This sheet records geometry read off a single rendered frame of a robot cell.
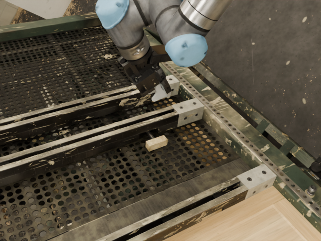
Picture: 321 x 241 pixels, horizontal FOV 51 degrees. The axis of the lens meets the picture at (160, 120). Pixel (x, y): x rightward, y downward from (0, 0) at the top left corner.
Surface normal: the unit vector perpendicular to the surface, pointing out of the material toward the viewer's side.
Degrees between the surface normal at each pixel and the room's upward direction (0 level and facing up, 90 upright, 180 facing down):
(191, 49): 90
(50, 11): 90
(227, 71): 0
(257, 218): 56
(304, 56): 0
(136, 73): 90
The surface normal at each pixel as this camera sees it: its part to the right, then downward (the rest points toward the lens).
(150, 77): 0.47, 0.63
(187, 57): 0.33, 0.79
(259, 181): 0.08, -0.76
